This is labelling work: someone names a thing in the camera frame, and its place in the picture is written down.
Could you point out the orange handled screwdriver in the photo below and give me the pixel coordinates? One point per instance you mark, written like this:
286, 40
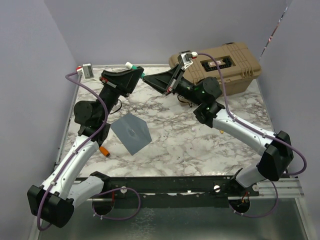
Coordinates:
104, 151

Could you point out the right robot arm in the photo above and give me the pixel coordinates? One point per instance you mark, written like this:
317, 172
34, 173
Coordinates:
274, 148

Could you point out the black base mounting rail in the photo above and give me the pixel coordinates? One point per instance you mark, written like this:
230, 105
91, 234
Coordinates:
172, 191

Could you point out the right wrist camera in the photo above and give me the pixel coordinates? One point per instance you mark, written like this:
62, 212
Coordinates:
185, 58

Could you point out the tan plastic toolbox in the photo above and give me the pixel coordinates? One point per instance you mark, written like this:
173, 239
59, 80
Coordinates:
236, 62

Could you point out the green white glue stick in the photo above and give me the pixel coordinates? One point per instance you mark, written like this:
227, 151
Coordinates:
130, 66

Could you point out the grey blue envelope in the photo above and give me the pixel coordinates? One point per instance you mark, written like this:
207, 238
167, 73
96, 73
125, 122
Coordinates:
133, 132

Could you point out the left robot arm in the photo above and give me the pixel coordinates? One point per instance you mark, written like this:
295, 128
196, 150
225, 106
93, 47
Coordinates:
54, 201

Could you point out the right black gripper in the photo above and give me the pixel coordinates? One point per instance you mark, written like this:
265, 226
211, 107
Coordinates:
161, 81

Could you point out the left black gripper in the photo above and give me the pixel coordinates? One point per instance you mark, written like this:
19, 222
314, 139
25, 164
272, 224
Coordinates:
117, 80

